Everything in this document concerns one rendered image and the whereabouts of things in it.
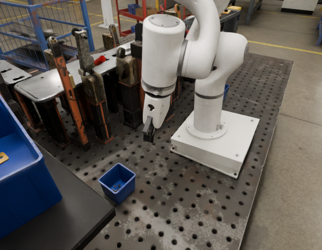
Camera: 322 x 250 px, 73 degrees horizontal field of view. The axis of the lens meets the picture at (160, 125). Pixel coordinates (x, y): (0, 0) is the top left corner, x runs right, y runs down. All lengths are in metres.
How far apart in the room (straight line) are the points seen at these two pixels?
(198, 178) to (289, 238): 0.97
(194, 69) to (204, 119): 0.51
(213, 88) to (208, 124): 0.18
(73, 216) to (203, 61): 0.40
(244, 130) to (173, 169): 0.37
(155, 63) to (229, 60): 0.39
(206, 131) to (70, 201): 0.65
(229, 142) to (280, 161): 1.23
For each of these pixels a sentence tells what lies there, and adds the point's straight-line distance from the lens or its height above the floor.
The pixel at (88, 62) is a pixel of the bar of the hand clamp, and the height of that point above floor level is 1.10.
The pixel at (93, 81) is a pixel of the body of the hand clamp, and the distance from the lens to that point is 0.90.
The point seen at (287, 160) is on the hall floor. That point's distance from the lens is 2.21.
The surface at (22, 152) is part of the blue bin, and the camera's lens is 0.67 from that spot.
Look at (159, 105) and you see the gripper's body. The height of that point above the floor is 1.15.
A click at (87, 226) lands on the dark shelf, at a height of 1.03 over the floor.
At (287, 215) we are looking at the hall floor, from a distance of 1.85.
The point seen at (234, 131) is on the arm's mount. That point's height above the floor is 0.80.
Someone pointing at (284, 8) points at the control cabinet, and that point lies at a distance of 7.69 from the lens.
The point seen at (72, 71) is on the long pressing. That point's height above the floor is 1.00.
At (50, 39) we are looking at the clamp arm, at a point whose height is 1.11.
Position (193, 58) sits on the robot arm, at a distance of 0.45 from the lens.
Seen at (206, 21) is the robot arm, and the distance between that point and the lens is 0.47.
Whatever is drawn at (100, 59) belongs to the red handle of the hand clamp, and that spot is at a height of 1.14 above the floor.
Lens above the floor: 1.45
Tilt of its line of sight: 40 degrees down
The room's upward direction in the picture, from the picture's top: straight up
